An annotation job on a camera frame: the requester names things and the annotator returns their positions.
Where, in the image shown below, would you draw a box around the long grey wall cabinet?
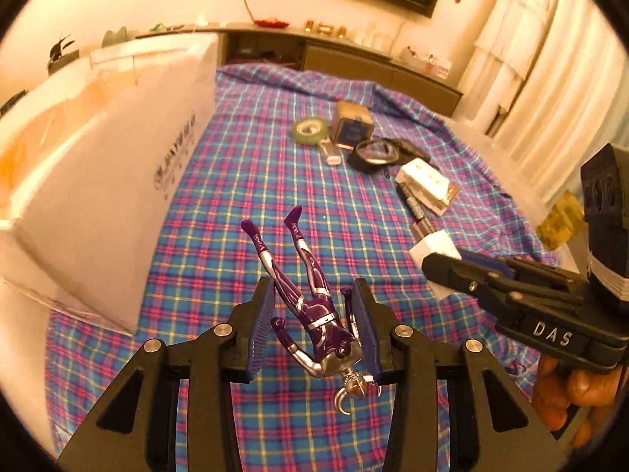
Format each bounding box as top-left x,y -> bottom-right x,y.
135,22 -> 465,119

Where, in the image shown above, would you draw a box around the green tape roll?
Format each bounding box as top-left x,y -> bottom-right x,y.
294,118 -> 330,146

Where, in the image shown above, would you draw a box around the white tiered cloth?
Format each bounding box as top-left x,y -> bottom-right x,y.
472,0 -> 548,133

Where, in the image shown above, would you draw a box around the white printed card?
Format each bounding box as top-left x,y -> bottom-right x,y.
425,54 -> 453,78

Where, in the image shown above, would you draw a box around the white curtain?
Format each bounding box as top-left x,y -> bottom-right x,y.
491,0 -> 625,202

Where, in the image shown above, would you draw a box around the black framed glasses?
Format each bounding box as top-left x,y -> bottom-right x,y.
348,138 -> 430,174

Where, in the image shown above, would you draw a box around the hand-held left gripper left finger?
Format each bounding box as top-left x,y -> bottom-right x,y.
58,278 -> 277,472

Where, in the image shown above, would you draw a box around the white foam box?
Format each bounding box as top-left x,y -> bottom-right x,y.
0,34 -> 219,337

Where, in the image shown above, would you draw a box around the blue pink plaid blanket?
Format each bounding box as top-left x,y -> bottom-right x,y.
46,61 -> 556,472

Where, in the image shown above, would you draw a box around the white paper block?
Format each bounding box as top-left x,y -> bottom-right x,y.
410,230 -> 465,301

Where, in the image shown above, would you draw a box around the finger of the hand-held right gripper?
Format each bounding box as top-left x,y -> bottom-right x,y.
461,250 -> 590,299
421,253 -> 585,315

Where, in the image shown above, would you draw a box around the black silver pen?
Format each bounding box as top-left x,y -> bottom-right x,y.
397,182 -> 428,222

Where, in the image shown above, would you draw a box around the yellow plastic item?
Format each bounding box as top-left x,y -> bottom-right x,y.
535,192 -> 588,249

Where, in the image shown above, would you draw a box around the dark ribbed small object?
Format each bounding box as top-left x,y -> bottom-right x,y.
410,221 -> 436,244

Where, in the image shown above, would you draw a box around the person's right hand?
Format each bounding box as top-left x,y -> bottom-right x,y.
533,356 -> 625,448

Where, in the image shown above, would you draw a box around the small white carton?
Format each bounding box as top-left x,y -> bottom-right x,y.
395,158 -> 460,216

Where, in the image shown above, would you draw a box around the small brown box blue label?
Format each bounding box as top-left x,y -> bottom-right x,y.
330,101 -> 374,151

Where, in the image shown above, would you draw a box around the purple silver action figure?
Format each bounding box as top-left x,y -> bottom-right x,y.
241,206 -> 383,416

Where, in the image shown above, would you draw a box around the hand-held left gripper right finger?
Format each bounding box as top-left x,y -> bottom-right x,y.
351,278 -> 571,472

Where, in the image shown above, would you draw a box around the cluster of clear bottles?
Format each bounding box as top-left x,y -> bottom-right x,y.
354,22 -> 389,47

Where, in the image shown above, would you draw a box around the grey bin with dark plant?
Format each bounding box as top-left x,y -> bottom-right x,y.
46,34 -> 79,72

